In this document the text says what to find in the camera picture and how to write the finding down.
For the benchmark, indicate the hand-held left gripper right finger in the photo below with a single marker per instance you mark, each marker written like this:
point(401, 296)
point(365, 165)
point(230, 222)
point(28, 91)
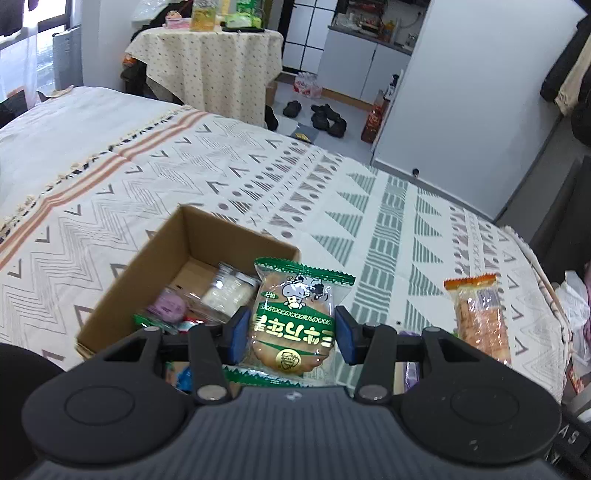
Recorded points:
point(346, 337)

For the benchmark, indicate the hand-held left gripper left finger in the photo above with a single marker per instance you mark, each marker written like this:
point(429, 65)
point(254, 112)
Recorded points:
point(240, 334)

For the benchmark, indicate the clear packet with white cake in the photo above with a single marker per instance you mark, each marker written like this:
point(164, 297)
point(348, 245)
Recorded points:
point(226, 293)

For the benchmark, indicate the green white cookie packet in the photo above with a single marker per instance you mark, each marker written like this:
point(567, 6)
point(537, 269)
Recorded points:
point(291, 332)

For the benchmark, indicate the blue snack packet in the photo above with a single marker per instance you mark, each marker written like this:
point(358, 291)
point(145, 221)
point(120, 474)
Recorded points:
point(182, 376)

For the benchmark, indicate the purple round cake packet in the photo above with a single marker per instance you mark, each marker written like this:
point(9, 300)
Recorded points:
point(168, 307)

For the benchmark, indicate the brown cardboard box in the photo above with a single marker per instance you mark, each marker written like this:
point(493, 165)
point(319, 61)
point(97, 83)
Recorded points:
point(203, 235)

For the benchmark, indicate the purple wafer packet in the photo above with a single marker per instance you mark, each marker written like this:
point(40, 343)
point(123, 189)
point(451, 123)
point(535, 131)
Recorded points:
point(411, 374)

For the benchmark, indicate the orange cracker packet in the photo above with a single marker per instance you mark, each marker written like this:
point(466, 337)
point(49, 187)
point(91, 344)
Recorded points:
point(480, 318)

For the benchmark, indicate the black slipper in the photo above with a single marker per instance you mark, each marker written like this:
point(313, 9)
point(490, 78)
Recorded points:
point(338, 128)
point(292, 109)
point(323, 115)

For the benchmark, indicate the dark floor mat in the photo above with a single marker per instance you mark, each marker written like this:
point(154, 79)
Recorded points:
point(304, 131)

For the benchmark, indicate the red drink bottle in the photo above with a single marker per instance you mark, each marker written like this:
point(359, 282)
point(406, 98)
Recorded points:
point(371, 122)

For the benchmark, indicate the white plastic bag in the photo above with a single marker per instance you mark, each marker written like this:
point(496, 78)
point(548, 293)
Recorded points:
point(570, 297)

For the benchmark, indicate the small cardboard box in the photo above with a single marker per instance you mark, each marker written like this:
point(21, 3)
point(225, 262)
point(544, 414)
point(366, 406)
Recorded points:
point(271, 94)

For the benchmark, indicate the white spray bottle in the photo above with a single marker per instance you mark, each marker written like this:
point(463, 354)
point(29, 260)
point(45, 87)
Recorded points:
point(392, 87)

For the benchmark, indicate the black chair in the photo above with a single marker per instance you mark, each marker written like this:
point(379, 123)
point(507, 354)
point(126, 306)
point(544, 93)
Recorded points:
point(565, 207)

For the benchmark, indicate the pack of water bottles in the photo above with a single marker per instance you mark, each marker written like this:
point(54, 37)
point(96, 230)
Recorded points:
point(307, 85)

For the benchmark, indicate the table with cream cloth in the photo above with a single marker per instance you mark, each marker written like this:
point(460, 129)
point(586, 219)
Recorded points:
point(207, 69)

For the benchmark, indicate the white wardrobe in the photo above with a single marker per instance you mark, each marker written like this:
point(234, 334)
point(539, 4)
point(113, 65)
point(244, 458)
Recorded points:
point(461, 92)

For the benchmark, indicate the white kitchen cabinet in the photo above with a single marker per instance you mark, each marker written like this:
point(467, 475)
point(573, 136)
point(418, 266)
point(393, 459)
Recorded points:
point(364, 60)

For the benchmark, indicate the dark bag under table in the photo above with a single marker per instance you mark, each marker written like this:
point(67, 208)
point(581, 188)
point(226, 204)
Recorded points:
point(134, 74)

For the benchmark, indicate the black grid door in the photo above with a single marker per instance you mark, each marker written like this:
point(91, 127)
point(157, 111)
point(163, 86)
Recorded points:
point(307, 30)

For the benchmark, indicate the green tissue pack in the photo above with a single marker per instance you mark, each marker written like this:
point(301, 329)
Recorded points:
point(242, 17)

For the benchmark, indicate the pink box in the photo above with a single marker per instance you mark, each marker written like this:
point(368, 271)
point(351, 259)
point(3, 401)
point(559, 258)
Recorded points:
point(178, 23)

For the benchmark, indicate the yellow drink jug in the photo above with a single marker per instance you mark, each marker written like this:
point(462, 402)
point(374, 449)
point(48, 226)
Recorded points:
point(203, 14)

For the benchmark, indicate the hanging beige garment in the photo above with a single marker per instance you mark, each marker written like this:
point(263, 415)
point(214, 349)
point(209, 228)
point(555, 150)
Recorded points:
point(572, 87)

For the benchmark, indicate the hanging dark jacket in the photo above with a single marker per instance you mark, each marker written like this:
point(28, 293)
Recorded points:
point(563, 69)

